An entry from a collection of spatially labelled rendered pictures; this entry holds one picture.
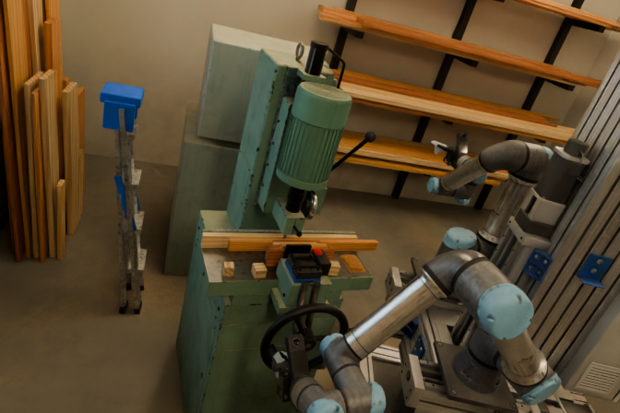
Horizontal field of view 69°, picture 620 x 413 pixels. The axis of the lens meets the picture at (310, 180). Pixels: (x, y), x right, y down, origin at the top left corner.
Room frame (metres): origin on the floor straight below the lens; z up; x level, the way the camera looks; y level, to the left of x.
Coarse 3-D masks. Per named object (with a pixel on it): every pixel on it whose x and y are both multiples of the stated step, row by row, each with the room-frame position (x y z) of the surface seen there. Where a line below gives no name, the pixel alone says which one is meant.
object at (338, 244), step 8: (232, 240) 1.28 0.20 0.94; (240, 240) 1.30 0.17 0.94; (248, 240) 1.31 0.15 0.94; (256, 240) 1.32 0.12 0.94; (264, 240) 1.34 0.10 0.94; (272, 240) 1.35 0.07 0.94; (304, 240) 1.41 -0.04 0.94; (312, 240) 1.43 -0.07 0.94; (320, 240) 1.44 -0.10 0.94; (328, 240) 1.46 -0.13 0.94; (336, 240) 1.47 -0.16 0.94; (344, 240) 1.49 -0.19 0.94; (352, 240) 1.51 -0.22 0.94; (360, 240) 1.53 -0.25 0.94; (368, 240) 1.54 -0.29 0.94; (232, 248) 1.28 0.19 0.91; (240, 248) 1.29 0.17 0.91; (248, 248) 1.30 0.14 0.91; (256, 248) 1.31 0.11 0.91; (264, 248) 1.33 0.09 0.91; (336, 248) 1.46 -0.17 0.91; (344, 248) 1.48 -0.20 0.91; (352, 248) 1.50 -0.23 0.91; (360, 248) 1.51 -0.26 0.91; (368, 248) 1.53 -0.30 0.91
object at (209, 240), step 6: (204, 234) 1.25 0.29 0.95; (210, 234) 1.26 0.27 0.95; (216, 234) 1.27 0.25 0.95; (222, 234) 1.28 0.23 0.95; (228, 234) 1.29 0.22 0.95; (234, 234) 1.30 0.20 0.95; (240, 234) 1.31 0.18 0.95; (246, 234) 1.32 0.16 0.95; (252, 234) 1.33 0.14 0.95; (258, 234) 1.35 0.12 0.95; (264, 234) 1.36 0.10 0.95; (270, 234) 1.37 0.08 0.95; (276, 234) 1.38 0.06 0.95; (282, 234) 1.39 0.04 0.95; (288, 234) 1.40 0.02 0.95; (306, 234) 1.44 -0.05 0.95; (312, 234) 1.45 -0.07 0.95; (318, 234) 1.46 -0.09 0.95; (324, 234) 1.47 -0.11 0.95; (330, 234) 1.49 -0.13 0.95; (336, 234) 1.50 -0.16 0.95; (342, 234) 1.51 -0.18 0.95; (204, 240) 1.25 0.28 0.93; (210, 240) 1.26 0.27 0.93; (216, 240) 1.27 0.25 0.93; (222, 240) 1.28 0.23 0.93; (228, 240) 1.29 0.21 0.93; (204, 246) 1.25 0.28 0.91; (210, 246) 1.26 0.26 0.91; (216, 246) 1.27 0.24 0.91; (222, 246) 1.28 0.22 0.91
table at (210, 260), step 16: (208, 256) 1.21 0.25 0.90; (224, 256) 1.23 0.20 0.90; (240, 256) 1.26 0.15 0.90; (256, 256) 1.29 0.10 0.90; (336, 256) 1.43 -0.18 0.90; (208, 272) 1.13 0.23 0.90; (240, 272) 1.18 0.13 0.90; (272, 272) 1.23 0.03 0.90; (368, 272) 1.39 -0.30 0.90; (208, 288) 1.09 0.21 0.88; (224, 288) 1.11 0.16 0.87; (240, 288) 1.14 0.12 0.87; (256, 288) 1.16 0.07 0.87; (272, 288) 1.19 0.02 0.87; (336, 288) 1.30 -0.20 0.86; (352, 288) 1.33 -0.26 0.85; (368, 288) 1.36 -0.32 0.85
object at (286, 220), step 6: (276, 198) 1.42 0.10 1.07; (282, 198) 1.43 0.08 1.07; (276, 204) 1.41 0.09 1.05; (282, 204) 1.39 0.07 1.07; (276, 210) 1.40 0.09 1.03; (282, 210) 1.35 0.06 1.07; (300, 210) 1.38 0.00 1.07; (276, 216) 1.39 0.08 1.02; (282, 216) 1.34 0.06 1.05; (288, 216) 1.32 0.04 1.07; (294, 216) 1.33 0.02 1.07; (300, 216) 1.34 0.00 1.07; (282, 222) 1.33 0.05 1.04; (288, 222) 1.31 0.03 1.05; (294, 222) 1.32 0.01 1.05; (300, 222) 1.33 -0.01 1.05; (282, 228) 1.32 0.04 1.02; (288, 228) 1.31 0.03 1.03; (300, 228) 1.34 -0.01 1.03; (294, 234) 1.33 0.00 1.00
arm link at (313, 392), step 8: (312, 384) 0.77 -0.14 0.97; (304, 392) 0.75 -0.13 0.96; (312, 392) 0.74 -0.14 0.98; (320, 392) 0.74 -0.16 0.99; (328, 392) 0.74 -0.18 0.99; (336, 392) 0.74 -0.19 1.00; (304, 400) 0.72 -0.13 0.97; (312, 400) 0.71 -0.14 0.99; (320, 400) 0.70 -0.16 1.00; (328, 400) 0.71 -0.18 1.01; (336, 400) 0.72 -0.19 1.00; (304, 408) 0.70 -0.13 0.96; (312, 408) 0.69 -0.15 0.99; (320, 408) 0.68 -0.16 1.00; (328, 408) 0.68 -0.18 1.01; (336, 408) 0.69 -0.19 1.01; (344, 408) 0.71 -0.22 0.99
